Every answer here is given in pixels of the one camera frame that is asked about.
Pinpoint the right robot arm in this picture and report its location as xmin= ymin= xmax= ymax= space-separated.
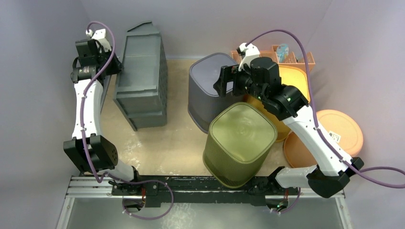
xmin=213 ymin=57 xmax=364 ymax=198

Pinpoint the pink perforated organizer crate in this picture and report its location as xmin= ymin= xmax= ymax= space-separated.
xmin=230 ymin=45 xmax=315 ymax=71

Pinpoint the olive green mesh basket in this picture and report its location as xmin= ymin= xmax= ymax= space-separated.
xmin=202 ymin=102 xmax=277 ymax=188

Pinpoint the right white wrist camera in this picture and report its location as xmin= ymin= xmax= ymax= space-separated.
xmin=236 ymin=43 xmax=260 ymax=72

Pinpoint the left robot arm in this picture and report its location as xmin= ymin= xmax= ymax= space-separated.
xmin=63 ymin=37 xmax=142 ymax=195

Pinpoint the yellow mesh basket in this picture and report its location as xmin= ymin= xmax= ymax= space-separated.
xmin=243 ymin=65 xmax=310 ymax=142

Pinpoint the large orange plastic bucket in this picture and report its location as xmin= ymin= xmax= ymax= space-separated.
xmin=284 ymin=110 xmax=363 ymax=168

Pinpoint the grey mesh basket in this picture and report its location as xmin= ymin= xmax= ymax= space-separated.
xmin=187 ymin=52 xmax=243 ymax=133

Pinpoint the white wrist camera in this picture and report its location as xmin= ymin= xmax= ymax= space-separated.
xmin=236 ymin=43 xmax=260 ymax=72
xmin=85 ymin=29 xmax=112 ymax=52

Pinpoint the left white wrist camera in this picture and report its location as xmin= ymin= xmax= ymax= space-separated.
xmin=85 ymin=29 xmax=112 ymax=52

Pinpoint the light blue packet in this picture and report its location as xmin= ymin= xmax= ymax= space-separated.
xmin=276 ymin=43 xmax=289 ymax=62

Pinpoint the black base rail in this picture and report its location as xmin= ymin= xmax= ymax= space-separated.
xmin=108 ymin=175 xmax=298 ymax=208

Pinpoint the dark grey plastic bin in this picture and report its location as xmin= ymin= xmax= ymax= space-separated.
xmin=113 ymin=21 xmax=168 ymax=131

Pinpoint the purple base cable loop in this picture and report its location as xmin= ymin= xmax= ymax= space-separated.
xmin=109 ymin=174 xmax=174 ymax=221

